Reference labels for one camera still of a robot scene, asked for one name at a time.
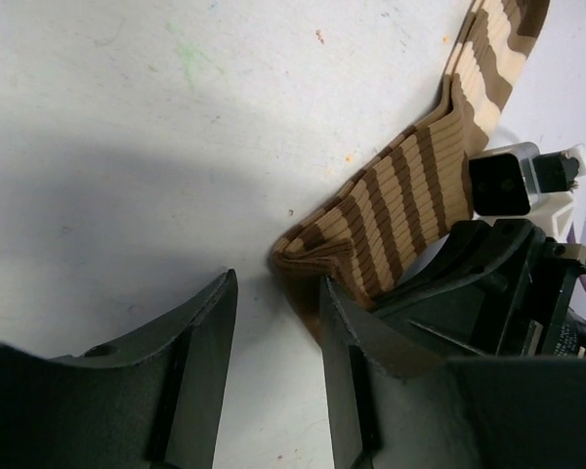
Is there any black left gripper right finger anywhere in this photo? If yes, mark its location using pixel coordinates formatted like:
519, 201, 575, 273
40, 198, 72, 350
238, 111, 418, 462
319, 278, 586, 468

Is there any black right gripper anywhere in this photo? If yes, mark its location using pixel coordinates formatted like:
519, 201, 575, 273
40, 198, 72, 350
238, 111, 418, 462
373, 219, 586, 358

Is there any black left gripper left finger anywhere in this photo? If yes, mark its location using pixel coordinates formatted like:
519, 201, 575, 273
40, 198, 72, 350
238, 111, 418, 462
0, 271, 238, 468

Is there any brown striped sock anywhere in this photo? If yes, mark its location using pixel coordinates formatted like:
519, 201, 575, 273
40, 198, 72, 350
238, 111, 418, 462
271, 1, 549, 338

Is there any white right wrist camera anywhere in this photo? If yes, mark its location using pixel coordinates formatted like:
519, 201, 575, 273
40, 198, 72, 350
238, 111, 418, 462
469, 142, 586, 241

